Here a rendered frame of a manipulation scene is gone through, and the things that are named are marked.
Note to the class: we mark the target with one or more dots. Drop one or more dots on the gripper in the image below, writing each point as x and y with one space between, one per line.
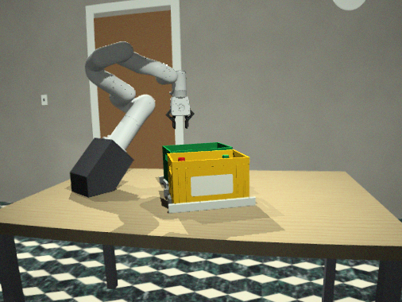
179 106

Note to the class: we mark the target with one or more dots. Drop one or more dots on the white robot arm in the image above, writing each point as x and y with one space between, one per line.
122 93

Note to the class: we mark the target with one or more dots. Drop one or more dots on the yellow plastic crate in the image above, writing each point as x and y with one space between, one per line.
205 176

